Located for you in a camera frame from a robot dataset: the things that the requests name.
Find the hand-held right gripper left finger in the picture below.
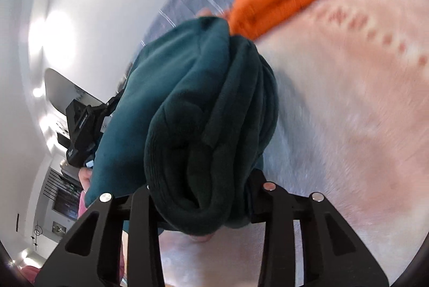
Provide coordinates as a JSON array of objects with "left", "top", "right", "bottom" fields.
[{"left": 35, "top": 187, "right": 165, "bottom": 287}]

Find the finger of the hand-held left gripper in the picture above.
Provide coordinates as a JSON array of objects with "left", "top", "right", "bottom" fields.
[{"left": 99, "top": 95, "right": 120, "bottom": 120}]

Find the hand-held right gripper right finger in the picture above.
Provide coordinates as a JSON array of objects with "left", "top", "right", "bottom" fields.
[{"left": 246, "top": 170, "right": 389, "bottom": 287}]

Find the teal fleece hooded coat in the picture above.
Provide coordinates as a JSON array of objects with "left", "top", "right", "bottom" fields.
[{"left": 83, "top": 16, "right": 280, "bottom": 238}]

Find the person's left hand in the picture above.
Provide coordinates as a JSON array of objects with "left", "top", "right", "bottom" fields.
[{"left": 78, "top": 168, "right": 94, "bottom": 195}]

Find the dark shelf unit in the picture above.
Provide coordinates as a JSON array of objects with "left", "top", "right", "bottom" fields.
[{"left": 42, "top": 168, "right": 81, "bottom": 221}]

